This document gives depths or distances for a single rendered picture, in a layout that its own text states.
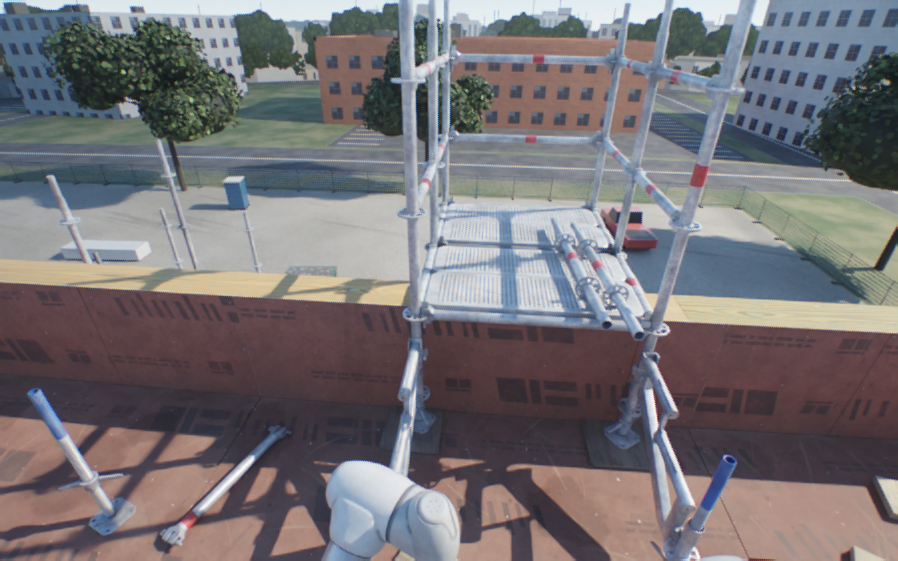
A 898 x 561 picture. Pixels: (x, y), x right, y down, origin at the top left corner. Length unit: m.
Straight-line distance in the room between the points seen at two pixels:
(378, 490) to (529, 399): 1.57
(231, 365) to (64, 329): 0.99
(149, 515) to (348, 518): 1.59
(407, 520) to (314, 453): 1.51
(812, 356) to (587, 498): 1.31
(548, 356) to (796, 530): 1.31
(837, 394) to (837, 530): 0.67
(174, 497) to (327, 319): 1.07
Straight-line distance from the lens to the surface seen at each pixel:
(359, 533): 1.09
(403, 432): 1.95
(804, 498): 2.83
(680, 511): 1.99
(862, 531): 2.86
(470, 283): 2.24
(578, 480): 2.41
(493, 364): 2.35
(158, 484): 2.67
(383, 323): 2.26
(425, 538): 1.02
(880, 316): 3.02
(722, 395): 2.75
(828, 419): 3.15
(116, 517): 2.64
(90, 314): 3.10
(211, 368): 2.89
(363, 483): 1.08
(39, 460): 3.13
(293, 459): 2.51
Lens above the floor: 1.89
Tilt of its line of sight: 30 degrees down
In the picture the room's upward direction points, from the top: 1 degrees clockwise
